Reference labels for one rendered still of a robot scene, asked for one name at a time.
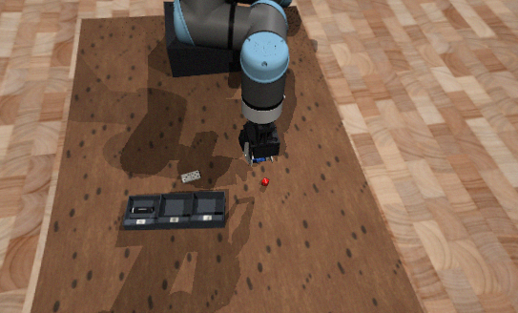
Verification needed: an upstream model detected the white domino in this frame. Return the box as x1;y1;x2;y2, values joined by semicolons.
181;171;200;183

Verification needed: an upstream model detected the black rack of three bins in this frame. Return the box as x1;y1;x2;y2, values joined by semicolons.
123;191;225;231

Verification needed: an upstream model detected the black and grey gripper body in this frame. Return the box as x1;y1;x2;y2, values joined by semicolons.
243;120;280;159

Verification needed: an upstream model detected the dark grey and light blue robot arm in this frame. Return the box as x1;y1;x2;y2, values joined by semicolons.
174;0;292;124

